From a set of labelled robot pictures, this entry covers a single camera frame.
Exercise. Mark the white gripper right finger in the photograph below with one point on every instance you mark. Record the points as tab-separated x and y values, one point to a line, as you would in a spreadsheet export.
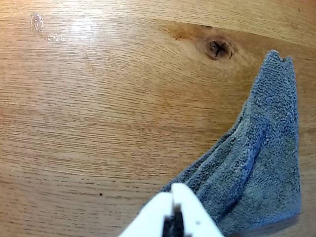
195	217

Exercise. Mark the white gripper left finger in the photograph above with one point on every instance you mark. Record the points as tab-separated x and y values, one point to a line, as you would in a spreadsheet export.
153	217

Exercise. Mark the grey terry cloth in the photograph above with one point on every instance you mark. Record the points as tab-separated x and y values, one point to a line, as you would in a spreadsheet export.
259	160

